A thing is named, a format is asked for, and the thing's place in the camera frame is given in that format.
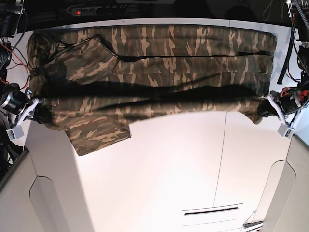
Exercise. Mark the black equipment at left edge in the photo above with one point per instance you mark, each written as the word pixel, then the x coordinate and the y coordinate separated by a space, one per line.
pixel 9 152

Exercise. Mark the black power strip red switch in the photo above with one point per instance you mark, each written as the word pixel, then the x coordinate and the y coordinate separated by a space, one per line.
pixel 96 11

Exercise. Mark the metal bracket bottom right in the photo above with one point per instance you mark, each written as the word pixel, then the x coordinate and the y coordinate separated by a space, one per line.
pixel 250 226

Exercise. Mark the gripper body, image left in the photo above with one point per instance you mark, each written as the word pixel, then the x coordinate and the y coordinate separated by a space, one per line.
pixel 27 108

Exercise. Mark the white wrist camera, image right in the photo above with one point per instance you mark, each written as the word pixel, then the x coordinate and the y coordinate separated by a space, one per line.
pixel 285 131

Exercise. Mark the robot arm, image right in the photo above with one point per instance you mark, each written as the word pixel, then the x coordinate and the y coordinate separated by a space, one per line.
pixel 296 66

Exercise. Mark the white wrist camera, image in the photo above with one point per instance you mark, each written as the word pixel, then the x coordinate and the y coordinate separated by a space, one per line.
pixel 15 133
pixel 285 131

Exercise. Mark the camouflage T-shirt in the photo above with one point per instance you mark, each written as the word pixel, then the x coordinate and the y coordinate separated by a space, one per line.
pixel 97 81

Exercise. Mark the white wrist camera, image left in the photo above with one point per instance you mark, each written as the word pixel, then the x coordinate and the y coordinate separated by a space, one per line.
pixel 15 133

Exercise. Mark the gripper body, image right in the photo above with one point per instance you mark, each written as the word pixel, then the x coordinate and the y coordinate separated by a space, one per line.
pixel 284 103

